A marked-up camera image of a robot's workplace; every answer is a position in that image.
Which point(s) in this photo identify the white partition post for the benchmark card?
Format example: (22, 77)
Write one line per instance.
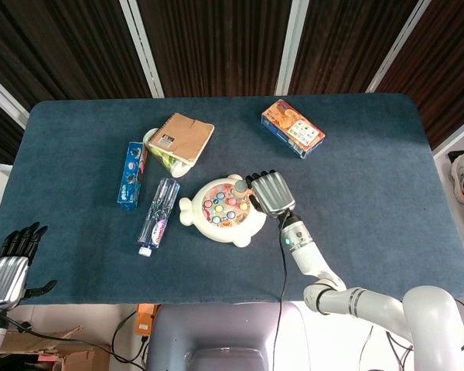
(292, 46)
(141, 46)
(4, 96)
(400, 46)

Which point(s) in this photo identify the brown cardboard box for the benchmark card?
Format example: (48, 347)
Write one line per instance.
(62, 353)

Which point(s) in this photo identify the green white paper cup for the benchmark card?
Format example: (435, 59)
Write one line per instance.
(166, 159)

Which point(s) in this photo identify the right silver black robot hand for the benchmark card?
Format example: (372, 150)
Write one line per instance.
(272, 193)

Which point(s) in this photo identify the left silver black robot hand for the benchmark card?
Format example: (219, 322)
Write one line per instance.
(5, 278)

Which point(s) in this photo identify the grey robot torso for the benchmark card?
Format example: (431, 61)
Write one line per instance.
(224, 332)

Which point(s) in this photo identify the cream whack-a-mole toy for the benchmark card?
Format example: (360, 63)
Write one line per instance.
(224, 216)

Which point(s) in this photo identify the small wooden toy hammer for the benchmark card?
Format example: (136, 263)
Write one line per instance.
(240, 188)

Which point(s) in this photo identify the blue table cloth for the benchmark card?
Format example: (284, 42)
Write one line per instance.
(352, 216)

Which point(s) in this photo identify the kraft spiral notebook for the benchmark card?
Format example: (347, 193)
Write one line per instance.
(181, 136)

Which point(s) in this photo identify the blue Oreo cookie box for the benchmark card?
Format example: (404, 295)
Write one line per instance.
(131, 178)

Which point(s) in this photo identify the orange power strip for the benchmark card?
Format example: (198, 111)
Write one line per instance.
(145, 320)

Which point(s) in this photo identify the clear plastic water bottle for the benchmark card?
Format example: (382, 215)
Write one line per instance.
(158, 218)

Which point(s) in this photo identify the orange blue biscuit box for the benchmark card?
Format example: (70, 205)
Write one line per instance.
(292, 127)

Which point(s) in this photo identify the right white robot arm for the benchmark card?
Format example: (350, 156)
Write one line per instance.
(309, 255)

